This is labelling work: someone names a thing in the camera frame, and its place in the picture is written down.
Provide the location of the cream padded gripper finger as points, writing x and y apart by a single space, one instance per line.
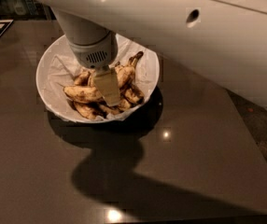
110 93

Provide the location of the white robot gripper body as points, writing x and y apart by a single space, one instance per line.
93 55

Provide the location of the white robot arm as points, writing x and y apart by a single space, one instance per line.
222 40

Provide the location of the spotted banana back left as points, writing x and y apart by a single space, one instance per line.
82 79

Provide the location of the spotted banana right side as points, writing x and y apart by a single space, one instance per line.
134 95

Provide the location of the spotted banana bottom middle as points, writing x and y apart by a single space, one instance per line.
115 110

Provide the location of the spotted banana bottom left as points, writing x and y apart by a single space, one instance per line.
88 111

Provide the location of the white round bowl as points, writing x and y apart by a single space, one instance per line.
51 78

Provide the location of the white paper liner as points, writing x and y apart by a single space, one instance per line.
62 69

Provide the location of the bottles on background shelf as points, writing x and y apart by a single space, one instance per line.
21 8

